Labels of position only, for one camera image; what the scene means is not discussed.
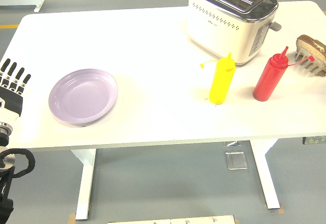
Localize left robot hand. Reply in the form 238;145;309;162
0;58;33;123

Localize purple round plate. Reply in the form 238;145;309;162
48;68;119;128

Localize cream and silver toaster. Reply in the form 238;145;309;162
187;0;282;67

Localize brown bread slice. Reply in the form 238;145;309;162
296;34;326;64

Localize large metal floor plate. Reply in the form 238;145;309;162
225;151;248;171

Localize white table leg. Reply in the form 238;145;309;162
70;148;97;221
249;139;281;210

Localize white panel with screws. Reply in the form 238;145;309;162
106;214;236;224

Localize yellow squeeze bottle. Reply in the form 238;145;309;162
200;52;236;105

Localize red squeeze bottle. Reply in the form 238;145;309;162
252;46;316;102

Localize silver metal toast rack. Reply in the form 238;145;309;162
294;47;326;77

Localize table control box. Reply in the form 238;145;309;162
302;136;326;145

